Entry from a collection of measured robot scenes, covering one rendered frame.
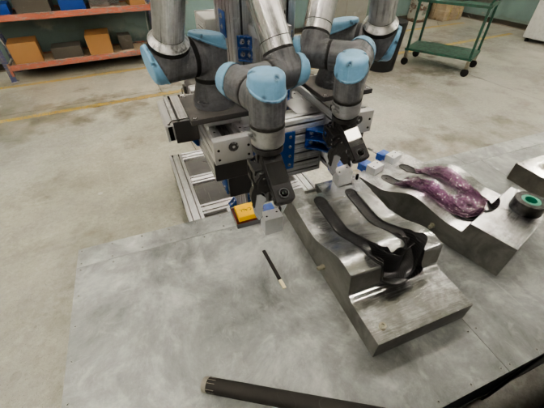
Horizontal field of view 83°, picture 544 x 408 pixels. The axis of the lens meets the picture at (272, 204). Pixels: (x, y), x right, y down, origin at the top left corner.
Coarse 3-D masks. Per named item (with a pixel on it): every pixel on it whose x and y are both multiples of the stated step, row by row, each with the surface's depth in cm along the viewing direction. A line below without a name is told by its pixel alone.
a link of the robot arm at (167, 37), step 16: (160, 0) 74; (176, 0) 74; (160, 16) 77; (176, 16) 78; (160, 32) 81; (176, 32) 82; (144, 48) 86; (160, 48) 84; (176, 48) 85; (192, 48) 92; (160, 64) 87; (176, 64) 89; (192, 64) 93; (160, 80) 90; (176, 80) 94
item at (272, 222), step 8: (264, 208) 82; (272, 208) 82; (264, 216) 78; (272, 216) 78; (280, 216) 78; (264, 224) 78; (272, 224) 79; (280, 224) 80; (264, 232) 81; (272, 232) 81
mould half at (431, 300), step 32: (320, 224) 86; (352, 224) 86; (416, 224) 81; (320, 256) 82; (352, 256) 71; (352, 288) 70; (384, 288) 73; (416, 288) 73; (448, 288) 73; (352, 320) 72; (384, 320) 67; (416, 320) 67; (448, 320) 71
